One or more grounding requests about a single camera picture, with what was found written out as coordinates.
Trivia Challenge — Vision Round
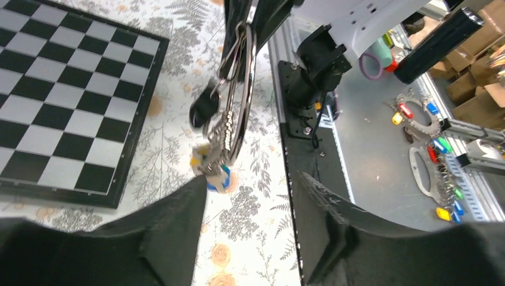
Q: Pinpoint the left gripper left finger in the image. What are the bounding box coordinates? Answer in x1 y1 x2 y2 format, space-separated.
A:
1 175 207 285

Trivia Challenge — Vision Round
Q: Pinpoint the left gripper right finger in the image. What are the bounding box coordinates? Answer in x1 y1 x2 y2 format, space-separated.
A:
294 172 504 285

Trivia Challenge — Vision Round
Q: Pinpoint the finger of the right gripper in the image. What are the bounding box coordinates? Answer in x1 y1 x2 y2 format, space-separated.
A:
219 0 253 81
252 0 294 42

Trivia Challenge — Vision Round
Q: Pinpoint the keyring with coloured keys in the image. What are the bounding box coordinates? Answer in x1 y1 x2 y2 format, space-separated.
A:
190 21 257 194

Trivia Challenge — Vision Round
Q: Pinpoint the key with black fob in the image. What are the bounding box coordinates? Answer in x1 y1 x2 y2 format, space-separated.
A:
189 79 226 129

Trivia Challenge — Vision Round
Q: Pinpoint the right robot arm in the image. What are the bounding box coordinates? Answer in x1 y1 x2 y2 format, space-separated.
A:
211 1 425 142

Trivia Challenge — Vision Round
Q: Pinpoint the floral table mat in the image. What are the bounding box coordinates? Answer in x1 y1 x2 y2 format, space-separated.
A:
1 1 300 285

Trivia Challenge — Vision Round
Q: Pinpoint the loose yellow key tag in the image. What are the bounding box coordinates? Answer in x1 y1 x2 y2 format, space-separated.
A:
435 207 452 222

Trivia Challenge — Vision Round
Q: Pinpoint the red key tag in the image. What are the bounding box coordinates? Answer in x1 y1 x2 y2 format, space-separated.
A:
398 102 414 120

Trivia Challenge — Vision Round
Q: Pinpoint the blue key tag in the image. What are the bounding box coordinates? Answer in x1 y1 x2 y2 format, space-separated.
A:
425 102 439 116

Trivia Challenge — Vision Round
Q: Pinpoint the black white chessboard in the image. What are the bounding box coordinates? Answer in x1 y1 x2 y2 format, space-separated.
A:
1 0 169 208

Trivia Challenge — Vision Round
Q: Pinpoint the black cylinder roll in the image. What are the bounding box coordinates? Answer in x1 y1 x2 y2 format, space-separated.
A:
394 7 485 84

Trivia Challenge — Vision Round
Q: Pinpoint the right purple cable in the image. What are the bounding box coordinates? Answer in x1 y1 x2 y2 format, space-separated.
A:
358 51 385 81

